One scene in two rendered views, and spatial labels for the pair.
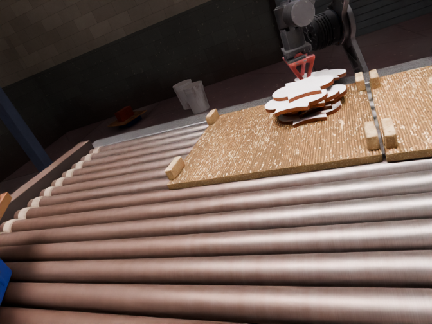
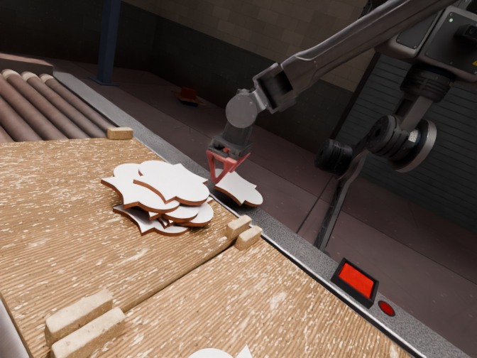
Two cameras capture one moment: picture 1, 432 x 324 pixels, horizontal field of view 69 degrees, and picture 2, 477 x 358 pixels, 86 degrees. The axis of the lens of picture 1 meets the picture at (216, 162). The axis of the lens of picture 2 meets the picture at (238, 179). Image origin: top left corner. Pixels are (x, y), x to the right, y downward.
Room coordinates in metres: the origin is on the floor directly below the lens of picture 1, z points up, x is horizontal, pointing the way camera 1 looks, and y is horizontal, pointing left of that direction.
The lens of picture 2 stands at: (0.29, -0.35, 1.22)
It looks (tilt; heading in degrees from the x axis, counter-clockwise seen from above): 25 degrees down; 359
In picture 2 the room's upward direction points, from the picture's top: 22 degrees clockwise
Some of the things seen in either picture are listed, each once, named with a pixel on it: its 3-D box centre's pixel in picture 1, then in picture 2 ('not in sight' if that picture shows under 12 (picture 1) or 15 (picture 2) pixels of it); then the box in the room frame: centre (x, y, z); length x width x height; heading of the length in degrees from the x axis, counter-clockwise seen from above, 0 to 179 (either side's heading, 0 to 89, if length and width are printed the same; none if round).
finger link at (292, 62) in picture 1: (301, 67); (223, 163); (0.82, -0.31, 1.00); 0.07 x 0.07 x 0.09; 78
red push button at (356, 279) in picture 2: not in sight; (354, 281); (0.69, -0.63, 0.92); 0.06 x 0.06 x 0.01; 62
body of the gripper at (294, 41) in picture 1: (293, 39); (237, 132); (0.84, -0.31, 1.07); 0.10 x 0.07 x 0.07; 168
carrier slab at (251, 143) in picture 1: (272, 131); (107, 195); (0.65, -0.15, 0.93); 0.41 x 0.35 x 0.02; 61
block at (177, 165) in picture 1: (175, 168); not in sight; (0.63, 0.09, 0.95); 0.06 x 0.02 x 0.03; 151
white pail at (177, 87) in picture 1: (186, 94); not in sight; (4.75, 0.02, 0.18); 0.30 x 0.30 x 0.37
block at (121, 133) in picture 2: (212, 116); (120, 133); (0.86, -0.04, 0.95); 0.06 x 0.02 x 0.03; 151
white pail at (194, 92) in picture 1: (196, 98); not in sight; (4.33, -0.10, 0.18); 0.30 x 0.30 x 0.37
